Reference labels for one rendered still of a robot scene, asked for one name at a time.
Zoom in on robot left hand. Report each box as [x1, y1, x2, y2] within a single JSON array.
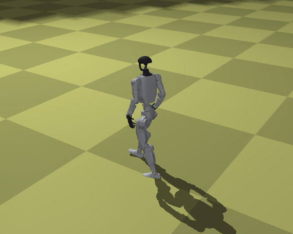
[[126, 115, 135, 128]]

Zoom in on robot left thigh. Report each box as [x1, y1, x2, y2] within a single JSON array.
[[136, 115, 154, 152]]

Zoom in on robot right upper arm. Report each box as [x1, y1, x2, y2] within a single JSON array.
[[155, 74, 166, 98]]

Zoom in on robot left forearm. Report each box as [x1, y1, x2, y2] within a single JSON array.
[[126, 98, 136, 117]]

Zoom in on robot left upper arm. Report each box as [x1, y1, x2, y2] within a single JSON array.
[[131, 77, 141, 104]]

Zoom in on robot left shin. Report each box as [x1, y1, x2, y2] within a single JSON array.
[[143, 147, 157, 175]]

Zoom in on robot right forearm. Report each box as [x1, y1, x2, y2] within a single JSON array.
[[153, 96, 165, 109]]

